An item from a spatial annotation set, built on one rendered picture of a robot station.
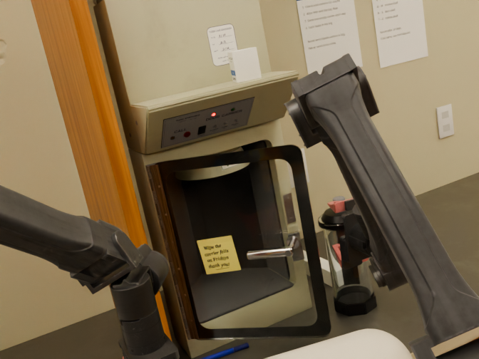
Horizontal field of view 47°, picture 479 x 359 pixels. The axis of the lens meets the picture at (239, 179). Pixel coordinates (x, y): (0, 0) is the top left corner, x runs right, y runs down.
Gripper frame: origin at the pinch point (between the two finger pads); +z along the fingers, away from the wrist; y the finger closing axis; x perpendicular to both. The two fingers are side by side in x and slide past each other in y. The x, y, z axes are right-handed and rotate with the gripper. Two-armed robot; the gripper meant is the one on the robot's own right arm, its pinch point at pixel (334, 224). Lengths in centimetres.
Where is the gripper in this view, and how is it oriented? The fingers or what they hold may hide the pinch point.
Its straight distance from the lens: 121.2
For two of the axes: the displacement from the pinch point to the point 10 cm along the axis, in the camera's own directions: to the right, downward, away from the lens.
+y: -1.4, -9.6, -2.4
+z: -4.1, -1.7, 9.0
